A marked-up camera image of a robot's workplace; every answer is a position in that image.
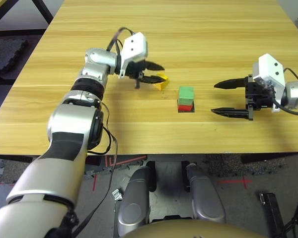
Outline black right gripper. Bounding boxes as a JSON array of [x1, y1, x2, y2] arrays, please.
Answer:
[[211, 74, 276, 121]]

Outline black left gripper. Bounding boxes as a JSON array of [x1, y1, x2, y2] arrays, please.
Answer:
[[125, 60, 168, 89]]

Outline yellow wooden block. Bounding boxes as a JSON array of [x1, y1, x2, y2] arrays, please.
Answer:
[[154, 72, 170, 91]]

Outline green wooden block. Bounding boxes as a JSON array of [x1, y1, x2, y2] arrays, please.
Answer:
[[178, 86, 195, 105]]

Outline speckled dark floor mat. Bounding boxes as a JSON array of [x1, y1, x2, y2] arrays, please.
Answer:
[[205, 153, 289, 178]]

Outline grey right robot leg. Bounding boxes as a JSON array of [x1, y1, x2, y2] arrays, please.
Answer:
[[185, 163, 226, 224]]

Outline grey robot leg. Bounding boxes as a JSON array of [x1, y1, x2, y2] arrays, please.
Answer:
[[113, 165, 157, 238], [185, 163, 226, 224]]

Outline wooden side table black legs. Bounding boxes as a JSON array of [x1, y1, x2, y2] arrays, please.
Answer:
[[0, 0, 54, 31]]

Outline grey left robot leg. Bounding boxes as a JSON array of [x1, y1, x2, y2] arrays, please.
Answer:
[[113, 165, 157, 238]]

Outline small white clip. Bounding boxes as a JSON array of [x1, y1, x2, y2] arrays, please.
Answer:
[[111, 188, 123, 201]]

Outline khaki robot torso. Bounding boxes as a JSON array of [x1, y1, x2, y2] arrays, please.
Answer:
[[121, 219, 269, 238]]

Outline black foam mat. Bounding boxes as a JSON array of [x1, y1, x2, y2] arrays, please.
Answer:
[[0, 37, 30, 75]]

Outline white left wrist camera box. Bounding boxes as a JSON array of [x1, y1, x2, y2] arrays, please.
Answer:
[[118, 32, 149, 80]]

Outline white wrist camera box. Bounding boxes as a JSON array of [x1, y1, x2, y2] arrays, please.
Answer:
[[252, 54, 287, 113], [118, 32, 149, 80]]

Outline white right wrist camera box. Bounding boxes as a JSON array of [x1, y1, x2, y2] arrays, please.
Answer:
[[252, 54, 287, 113]]

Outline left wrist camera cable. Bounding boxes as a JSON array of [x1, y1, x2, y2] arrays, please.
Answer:
[[106, 27, 136, 59]]

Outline thick black right wrist cable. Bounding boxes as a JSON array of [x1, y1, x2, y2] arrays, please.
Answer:
[[272, 91, 298, 117]]

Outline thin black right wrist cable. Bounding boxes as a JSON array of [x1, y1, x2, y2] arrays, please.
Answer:
[[284, 67, 298, 81]]

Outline thin black hanging cable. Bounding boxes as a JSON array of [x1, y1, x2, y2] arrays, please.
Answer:
[[73, 101, 119, 238]]

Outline black metal floor bracket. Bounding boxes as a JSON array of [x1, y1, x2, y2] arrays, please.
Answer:
[[259, 192, 289, 238]]

